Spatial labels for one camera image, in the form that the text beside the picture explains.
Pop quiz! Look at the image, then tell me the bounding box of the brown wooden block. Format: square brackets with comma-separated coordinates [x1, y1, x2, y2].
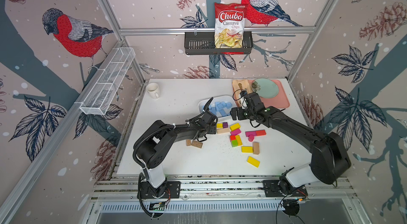
[191, 140, 203, 148]

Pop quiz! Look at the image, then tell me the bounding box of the white ceramic serving dish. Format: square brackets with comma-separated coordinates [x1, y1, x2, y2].
[207, 95, 236, 121]

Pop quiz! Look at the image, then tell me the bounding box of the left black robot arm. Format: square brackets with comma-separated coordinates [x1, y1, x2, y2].
[132, 111, 218, 198]

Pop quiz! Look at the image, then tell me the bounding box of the yellow block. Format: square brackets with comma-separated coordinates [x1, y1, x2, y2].
[247, 156, 260, 168]
[241, 146, 253, 153]
[230, 123, 241, 131]

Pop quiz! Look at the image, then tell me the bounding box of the wooden block right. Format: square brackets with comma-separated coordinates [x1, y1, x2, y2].
[252, 142, 260, 155]

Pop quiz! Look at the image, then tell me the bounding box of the green ceramic plate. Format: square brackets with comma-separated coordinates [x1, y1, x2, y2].
[251, 79, 279, 99]

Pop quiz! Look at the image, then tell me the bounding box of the pale wooden flat block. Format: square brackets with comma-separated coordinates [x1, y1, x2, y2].
[217, 128, 230, 134]

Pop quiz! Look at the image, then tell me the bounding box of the yellow block front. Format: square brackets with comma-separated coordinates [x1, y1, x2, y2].
[247, 156, 260, 168]

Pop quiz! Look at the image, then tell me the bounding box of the yellow block middle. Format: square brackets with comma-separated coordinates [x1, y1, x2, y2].
[241, 146, 253, 153]

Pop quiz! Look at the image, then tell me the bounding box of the beige cloth napkin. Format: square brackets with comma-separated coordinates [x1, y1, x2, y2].
[232, 79, 253, 99]

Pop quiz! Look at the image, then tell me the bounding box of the Chuba cassava chips bag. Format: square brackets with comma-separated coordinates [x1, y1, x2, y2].
[214, 3, 247, 49]

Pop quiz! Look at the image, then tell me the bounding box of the yellow block top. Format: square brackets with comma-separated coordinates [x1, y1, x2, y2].
[230, 123, 241, 131]

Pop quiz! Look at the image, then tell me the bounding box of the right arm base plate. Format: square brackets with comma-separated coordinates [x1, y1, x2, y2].
[262, 180, 308, 198]

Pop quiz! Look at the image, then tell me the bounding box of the white ceramic mug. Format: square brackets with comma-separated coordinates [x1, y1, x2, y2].
[146, 83, 161, 99]

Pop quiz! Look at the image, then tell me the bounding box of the green block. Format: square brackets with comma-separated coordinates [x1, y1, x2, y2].
[231, 139, 239, 147]

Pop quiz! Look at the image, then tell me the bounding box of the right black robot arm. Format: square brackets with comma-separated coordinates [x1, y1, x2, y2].
[231, 90, 351, 195]

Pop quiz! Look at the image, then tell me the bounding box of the black wall basket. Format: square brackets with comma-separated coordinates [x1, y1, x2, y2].
[184, 31, 253, 55]

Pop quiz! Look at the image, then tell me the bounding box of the red block right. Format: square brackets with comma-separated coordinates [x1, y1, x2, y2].
[255, 130, 267, 137]

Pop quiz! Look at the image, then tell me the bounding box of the white wire wall basket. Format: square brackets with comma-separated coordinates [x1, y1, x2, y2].
[80, 47, 135, 116]

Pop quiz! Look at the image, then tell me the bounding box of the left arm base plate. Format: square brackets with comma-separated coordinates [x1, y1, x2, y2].
[137, 181, 181, 200]

